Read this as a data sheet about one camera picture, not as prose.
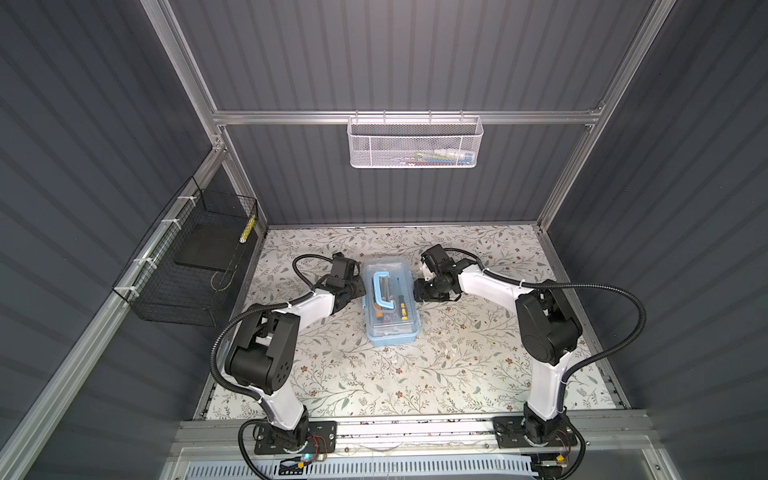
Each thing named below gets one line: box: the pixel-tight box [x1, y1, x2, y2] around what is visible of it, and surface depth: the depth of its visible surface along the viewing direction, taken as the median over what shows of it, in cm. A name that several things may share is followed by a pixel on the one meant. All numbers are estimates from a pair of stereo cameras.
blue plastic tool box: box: [362, 257, 421, 347], surface depth 88 cm
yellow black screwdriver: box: [398, 295, 409, 321], surface depth 88 cm
